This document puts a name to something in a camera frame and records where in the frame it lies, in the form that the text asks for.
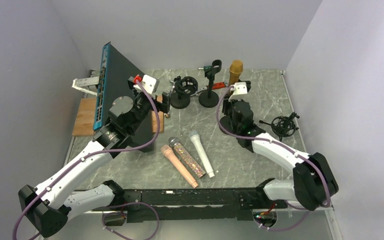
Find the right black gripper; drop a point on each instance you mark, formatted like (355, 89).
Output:
(226, 104)

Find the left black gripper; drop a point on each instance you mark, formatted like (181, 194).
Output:
(164, 106)

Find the black clip round-base stand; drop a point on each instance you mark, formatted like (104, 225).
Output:
(210, 98)

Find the black tripod shock-mount stand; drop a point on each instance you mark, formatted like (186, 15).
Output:
(283, 126)

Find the gold microphone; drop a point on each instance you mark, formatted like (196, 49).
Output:
(235, 71)

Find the glitter microphone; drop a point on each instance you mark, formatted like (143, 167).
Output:
(187, 158)

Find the pink microphone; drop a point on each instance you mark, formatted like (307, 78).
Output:
(168, 153)

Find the white microphone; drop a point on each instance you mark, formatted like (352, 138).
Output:
(196, 141)

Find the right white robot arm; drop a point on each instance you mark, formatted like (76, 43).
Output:
(312, 184)

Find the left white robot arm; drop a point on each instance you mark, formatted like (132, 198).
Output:
(51, 204)

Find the wooden board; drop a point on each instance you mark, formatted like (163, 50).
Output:
(84, 121)

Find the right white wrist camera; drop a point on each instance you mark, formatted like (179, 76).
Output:
(238, 91)

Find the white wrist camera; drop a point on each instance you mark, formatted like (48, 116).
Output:
(148, 83)
(238, 91)

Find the blue network switch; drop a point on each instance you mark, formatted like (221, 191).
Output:
(115, 70)

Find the red handled adjustable wrench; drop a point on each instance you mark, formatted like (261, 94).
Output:
(216, 86)

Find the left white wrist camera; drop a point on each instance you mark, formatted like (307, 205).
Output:
(148, 83)

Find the black shock-mount round-base stand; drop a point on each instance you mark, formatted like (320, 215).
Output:
(183, 88)

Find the green handled screwdriver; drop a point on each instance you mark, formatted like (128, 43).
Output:
(206, 69)

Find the white bracket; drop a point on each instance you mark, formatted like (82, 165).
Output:
(83, 84)

